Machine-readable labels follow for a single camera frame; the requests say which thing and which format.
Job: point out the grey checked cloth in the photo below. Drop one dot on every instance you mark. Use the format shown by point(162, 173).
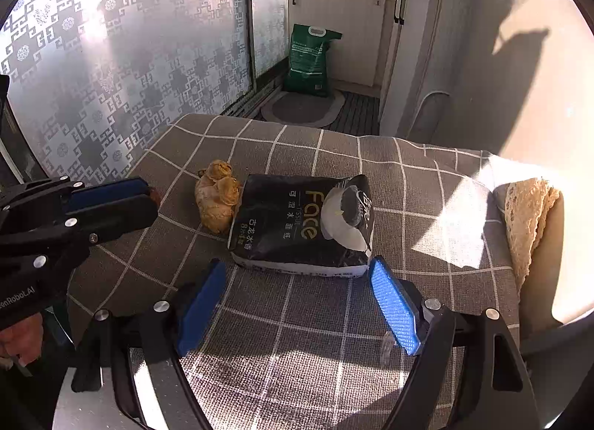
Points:
point(301, 318)

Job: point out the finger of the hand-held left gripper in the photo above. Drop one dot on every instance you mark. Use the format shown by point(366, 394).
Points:
point(111, 192)
point(111, 222)

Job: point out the person's left hand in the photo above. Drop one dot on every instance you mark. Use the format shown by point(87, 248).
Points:
point(21, 342)

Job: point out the frosted patterned sliding door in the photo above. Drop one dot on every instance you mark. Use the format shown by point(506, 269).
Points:
point(269, 17)
point(139, 63)

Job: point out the low white kitchen cabinet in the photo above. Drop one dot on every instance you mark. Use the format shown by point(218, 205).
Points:
point(338, 26)

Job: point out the white fridge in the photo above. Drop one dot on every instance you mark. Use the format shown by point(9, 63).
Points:
point(510, 87)

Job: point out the black tissue pack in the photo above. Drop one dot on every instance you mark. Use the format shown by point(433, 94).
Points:
point(297, 230)

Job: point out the white lace cloth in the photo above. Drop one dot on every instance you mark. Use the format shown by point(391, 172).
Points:
point(529, 216)

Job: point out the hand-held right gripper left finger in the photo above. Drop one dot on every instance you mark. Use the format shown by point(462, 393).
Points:
point(204, 309)

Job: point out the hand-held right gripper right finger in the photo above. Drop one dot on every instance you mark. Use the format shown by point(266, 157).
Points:
point(397, 314)

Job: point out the tall white kitchen cabinet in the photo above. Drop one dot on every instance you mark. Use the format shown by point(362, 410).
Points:
point(422, 40)

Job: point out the grey oval floor mat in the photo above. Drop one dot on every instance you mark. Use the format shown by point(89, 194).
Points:
point(304, 109)

